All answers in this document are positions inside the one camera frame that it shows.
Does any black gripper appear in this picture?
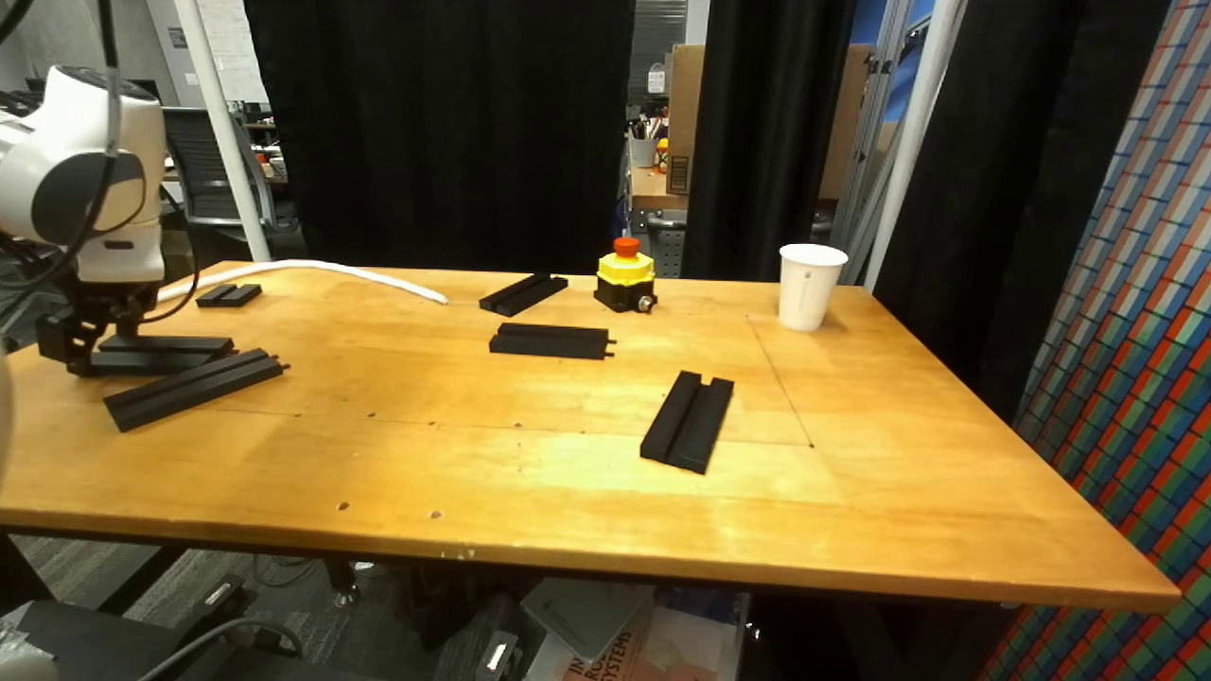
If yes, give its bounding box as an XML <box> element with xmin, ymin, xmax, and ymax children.
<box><xmin>32</xmin><ymin>281</ymin><xmax>157</xmax><ymax>377</ymax></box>

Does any long black rail piece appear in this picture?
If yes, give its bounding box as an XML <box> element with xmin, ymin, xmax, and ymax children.
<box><xmin>106</xmin><ymin>349</ymin><xmax>282</xmax><ymax>430</ymax></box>

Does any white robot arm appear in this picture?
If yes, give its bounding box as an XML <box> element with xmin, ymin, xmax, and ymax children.
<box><xmin>0</xmin><ymin>0</ymin><xmax>166</xmax><ymax>374</ymax></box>

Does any small black block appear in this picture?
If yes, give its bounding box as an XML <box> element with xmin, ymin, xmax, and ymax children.
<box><xmin>198</xmin><ymin>283</ymin><xmax>262</xmax><ymax>307</ymax></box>

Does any white plastic tube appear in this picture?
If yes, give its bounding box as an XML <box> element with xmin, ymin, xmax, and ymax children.
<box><xmin>157</xmin><ymin>258</ymin><xmax>451</xmax><ymax>307</ymax></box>

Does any black curtain left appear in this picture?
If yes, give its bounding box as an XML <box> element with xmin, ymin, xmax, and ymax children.
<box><xmin>242</xmin><ymin>0</ymin><xmax>634</xmax><ymax>271</ymax></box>

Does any black curtain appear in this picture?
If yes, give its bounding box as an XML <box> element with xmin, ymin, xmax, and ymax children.
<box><xmin>682</xmin><ymin>0</ymin><xmax>1172</xmax><ymax>416</ymax></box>
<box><xmin>242</xmin><ymin>0</ymin><xmax>634</xmax><ymax>271</ymax></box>

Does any yellow red emergency stop button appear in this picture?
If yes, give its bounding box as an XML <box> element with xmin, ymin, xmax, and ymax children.
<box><xmin>594</xmin><ymin>234</ymin><xmax>658</xmax><ymax>315</ymax></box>

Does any white paper cup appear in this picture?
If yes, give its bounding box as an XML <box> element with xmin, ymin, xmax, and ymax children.
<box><xmin>780</xmin><ymin>242</ymin><xmax>847</xmax><ymax>333</ymax></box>

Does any white metal pole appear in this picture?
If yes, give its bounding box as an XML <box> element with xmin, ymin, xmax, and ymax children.
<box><xmin>864</xmin><ymin>0</ymin><xmax>968</xmax><ymax>292</ymax></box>

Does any black curtain right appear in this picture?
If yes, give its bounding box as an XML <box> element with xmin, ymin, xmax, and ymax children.
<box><xmin>682</xmin><ymin>0</ymin><xmax>1172</xmax><ymax>416</ymax></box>

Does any colourful checkered panel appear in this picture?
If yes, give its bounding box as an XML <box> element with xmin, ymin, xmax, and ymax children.
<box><xmin>981</xmin><ymin>0</ymin><xmax>1211</xmax><ymax>681</ymax></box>

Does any black rail piece back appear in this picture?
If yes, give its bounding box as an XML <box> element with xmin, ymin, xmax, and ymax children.
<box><xmin>479</xmin><ymin>271</ymin><xmax>569</xmax><ymax>319</ymax></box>

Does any black rail piece front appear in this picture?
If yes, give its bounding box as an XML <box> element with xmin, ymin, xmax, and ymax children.
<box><xmin>639</xmin><ymin>372</ymin><xmax>733</xmax><ymax>473</ymax></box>

